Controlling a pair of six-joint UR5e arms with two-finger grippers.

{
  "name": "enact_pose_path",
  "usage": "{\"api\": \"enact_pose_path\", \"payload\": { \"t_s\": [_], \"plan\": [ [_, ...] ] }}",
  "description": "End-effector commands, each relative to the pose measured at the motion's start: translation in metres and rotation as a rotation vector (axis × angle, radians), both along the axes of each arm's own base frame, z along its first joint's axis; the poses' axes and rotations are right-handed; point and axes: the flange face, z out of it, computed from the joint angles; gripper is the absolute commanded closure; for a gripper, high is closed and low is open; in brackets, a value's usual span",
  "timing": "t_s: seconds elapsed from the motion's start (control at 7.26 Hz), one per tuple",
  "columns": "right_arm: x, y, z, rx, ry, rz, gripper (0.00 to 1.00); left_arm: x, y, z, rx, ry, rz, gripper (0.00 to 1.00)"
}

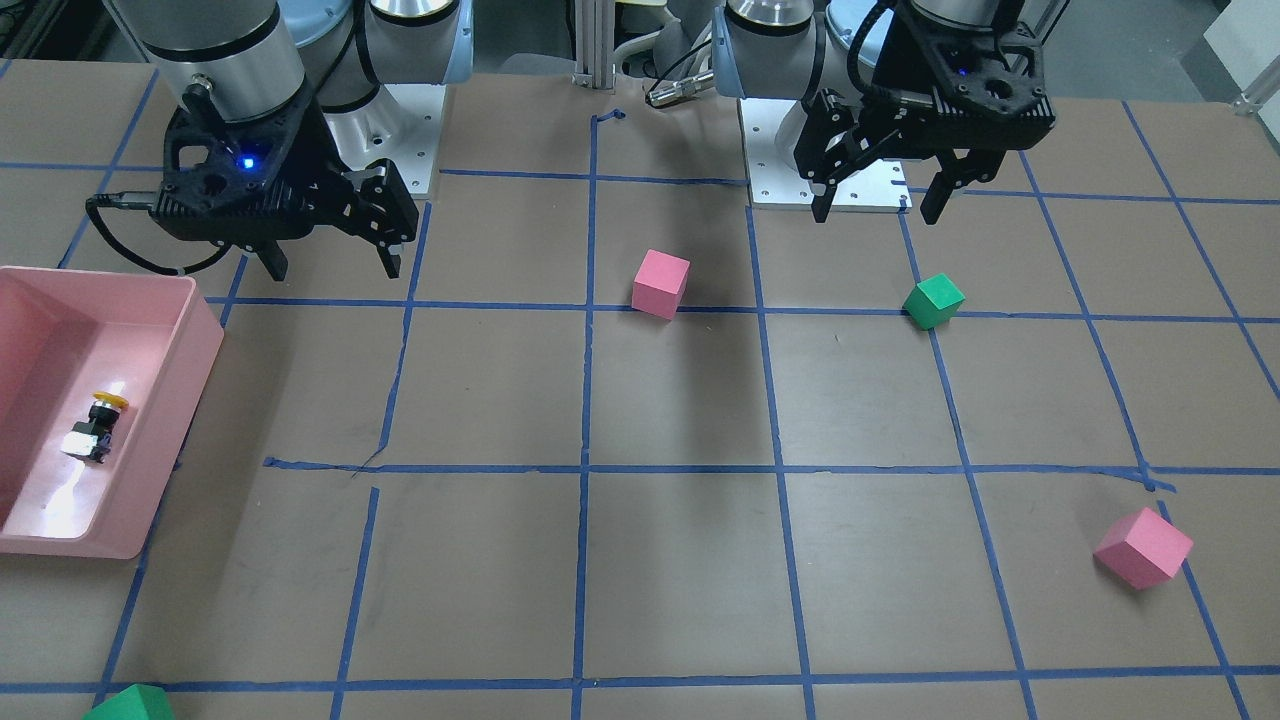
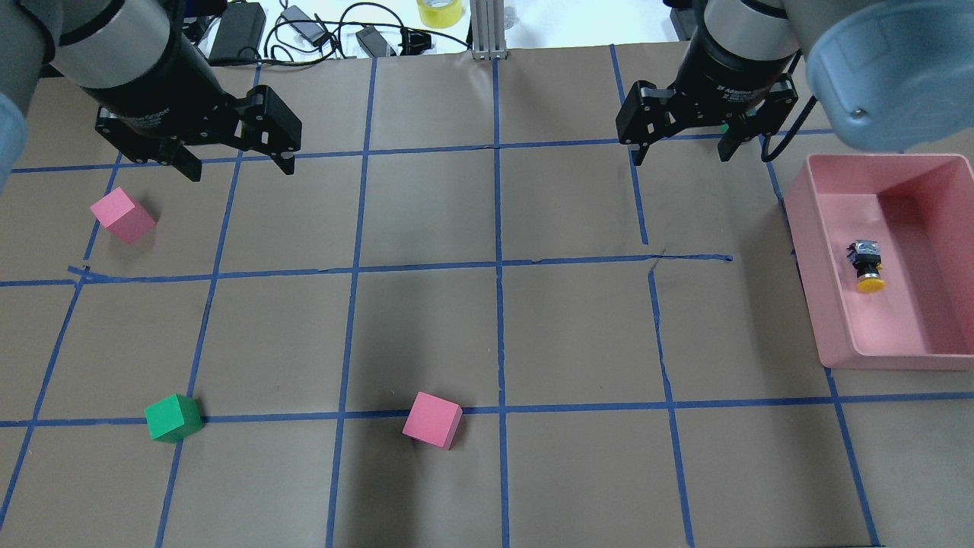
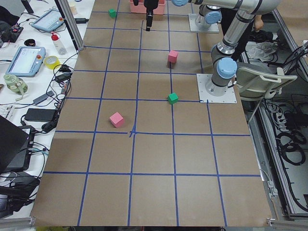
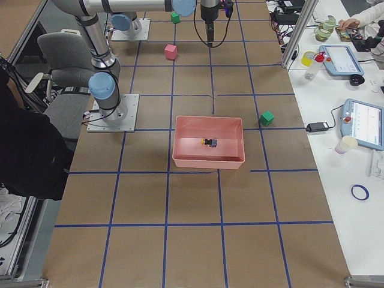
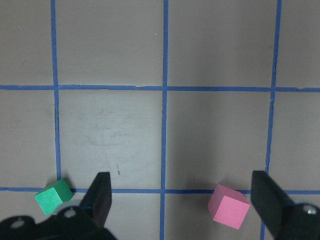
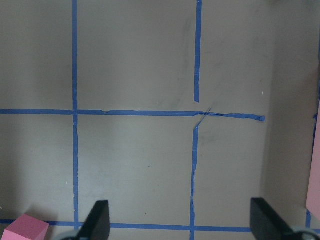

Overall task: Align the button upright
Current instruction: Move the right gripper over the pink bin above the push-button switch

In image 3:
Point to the pink cube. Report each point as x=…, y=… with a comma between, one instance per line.
x=172, y=56
x=117, y=120

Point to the yellow tape roll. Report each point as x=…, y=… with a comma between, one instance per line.
x=52, y=62

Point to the pink cube near centre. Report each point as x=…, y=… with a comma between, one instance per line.
x=172, y=56

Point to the crumpled white cloth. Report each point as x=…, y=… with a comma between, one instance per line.
x=263, y=51

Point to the green cube near base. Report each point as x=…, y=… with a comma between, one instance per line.
x=172, y=98

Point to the white office chair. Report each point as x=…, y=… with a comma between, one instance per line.
x=256, y=85

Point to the aluminium frame post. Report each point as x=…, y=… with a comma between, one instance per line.
x=69, y=20

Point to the white squeeze bottle red cap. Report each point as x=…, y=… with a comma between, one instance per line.
x=58, y=44

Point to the upper teach pendant tablet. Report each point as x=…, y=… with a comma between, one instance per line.
x=49, y=21

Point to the teach pendant tablet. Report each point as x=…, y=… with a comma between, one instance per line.
x=27, y=61
x=49, y=21

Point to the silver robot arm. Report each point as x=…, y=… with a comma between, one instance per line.
x=224, y=66
x=151, y=5

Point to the lower teach pendant tablet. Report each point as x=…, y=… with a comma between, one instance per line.
x=27, y=61

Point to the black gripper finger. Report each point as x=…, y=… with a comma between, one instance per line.
x=149, y=21

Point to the paper cup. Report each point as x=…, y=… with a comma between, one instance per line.
x=73, y=8

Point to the black laptop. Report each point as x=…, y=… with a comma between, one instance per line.
x=15, y=145

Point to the black power adapter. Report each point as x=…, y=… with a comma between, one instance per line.
x=39, y=115

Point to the black round dish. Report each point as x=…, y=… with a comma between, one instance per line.
x=30, y=42

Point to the green cube near bin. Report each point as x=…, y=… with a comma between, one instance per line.
x=112, y=13

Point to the pink cube far side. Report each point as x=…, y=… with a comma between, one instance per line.
x=117, y=120

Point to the green water bottle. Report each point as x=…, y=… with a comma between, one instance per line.
x=16, y=85

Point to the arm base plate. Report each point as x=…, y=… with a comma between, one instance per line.
x=210, y=93
x=206, y=24

